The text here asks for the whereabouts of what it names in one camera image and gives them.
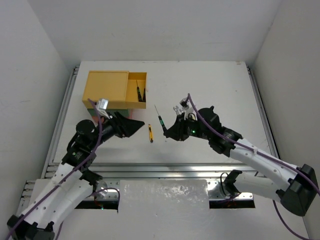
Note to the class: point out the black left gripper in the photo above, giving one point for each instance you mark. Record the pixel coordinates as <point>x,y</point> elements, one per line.
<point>118,125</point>

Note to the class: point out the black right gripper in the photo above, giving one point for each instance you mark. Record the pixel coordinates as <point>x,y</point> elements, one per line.
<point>177,132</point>

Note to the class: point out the green black screwdriver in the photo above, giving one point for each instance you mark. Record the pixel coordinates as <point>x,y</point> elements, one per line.
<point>161,121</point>
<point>138,92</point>

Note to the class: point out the yellow utility knife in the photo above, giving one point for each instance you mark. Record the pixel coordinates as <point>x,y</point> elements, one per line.
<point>150,133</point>

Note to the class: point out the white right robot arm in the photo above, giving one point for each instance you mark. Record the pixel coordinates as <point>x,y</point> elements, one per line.
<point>294,187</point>

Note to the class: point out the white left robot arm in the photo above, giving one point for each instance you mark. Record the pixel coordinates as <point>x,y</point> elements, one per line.
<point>72,182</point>

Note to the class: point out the silver wrench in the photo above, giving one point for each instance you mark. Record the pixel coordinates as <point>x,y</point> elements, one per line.
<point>182,110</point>
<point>177,110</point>

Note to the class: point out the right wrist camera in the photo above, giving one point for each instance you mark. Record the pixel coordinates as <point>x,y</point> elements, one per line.
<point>185,104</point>

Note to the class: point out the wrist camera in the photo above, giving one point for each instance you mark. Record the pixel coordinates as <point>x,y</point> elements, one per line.
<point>102,106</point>
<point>185,104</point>

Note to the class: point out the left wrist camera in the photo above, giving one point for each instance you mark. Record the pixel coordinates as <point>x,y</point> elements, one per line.
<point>102,106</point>

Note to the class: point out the aluminium front rail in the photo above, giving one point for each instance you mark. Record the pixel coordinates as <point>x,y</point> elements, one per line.
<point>168,171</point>

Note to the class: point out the aluminium table edge rail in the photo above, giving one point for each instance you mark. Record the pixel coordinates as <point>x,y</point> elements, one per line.
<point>60,121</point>

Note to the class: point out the right aluminium table rail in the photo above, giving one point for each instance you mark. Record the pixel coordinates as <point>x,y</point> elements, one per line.
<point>272,146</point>

